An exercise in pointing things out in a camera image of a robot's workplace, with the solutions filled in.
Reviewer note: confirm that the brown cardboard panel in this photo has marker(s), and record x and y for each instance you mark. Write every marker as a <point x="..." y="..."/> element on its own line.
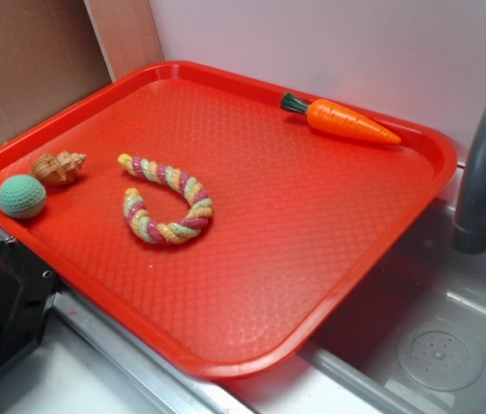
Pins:
<point x="54" y="53"/>

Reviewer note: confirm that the brown conch seashell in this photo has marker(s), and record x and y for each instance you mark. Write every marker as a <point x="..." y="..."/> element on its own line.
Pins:
<point x="57" y="169"/>

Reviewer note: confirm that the gray toy sink basin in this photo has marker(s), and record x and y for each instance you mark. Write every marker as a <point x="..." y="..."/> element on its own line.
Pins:
<point x="411" y="338"/>

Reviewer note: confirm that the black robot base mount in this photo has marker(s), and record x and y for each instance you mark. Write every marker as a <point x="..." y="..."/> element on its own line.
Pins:
<point x="27" y="287"/>

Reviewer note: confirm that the green golf ball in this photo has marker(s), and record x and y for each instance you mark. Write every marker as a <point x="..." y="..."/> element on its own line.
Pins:
<point x="22" y="197"/>

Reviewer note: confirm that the orange toy carrot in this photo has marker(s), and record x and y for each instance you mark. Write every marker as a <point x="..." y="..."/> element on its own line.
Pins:
<point x="336" y="119"/>

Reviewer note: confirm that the red plastic tray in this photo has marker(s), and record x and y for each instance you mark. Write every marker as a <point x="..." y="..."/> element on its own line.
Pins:
<point x="299" y="217"/>

